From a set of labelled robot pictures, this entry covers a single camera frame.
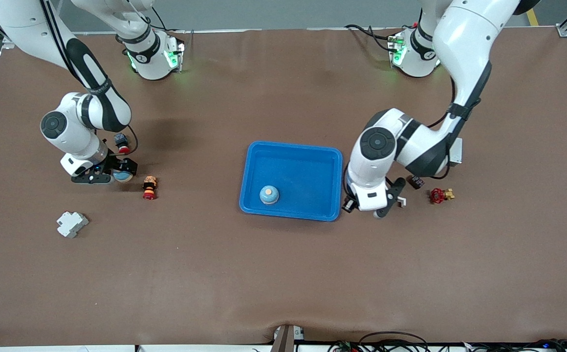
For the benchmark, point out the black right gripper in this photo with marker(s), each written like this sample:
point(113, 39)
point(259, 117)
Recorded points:
point(116, 163)

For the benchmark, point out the light blue call bell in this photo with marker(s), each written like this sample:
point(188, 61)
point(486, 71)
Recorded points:
point(123, 177)
point(269, 195)

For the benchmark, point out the printed dark capacitor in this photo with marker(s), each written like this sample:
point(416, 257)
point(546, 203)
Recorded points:
point(416, 182)

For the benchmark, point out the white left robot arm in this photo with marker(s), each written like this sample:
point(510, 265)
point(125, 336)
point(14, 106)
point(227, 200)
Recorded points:
point(464, 34)

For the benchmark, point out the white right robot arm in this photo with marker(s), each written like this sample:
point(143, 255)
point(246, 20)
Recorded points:
point(63, 137)

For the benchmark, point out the black red push button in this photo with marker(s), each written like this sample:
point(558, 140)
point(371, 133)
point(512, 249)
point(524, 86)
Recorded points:
point(122, 142)

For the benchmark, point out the red orange emergency button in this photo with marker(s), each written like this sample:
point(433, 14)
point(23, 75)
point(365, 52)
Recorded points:
point(149, 188)

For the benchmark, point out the white curved pipe clip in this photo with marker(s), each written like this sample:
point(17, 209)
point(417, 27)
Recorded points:
point(403, 201)

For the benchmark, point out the blue plastic tray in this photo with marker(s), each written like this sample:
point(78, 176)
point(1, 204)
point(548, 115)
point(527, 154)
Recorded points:
point(303, 171)

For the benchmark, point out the white circuit breaker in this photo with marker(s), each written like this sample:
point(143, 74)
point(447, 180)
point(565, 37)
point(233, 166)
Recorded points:
point(72, 225)

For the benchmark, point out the red brass valve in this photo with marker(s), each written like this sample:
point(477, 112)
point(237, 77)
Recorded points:
point(437, 196)

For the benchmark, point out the grey metal power supply box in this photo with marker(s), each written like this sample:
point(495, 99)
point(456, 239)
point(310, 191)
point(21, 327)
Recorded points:
point(457, 151)

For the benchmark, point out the grey metal bracket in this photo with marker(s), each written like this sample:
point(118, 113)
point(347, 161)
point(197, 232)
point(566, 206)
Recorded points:
point(286, 338)

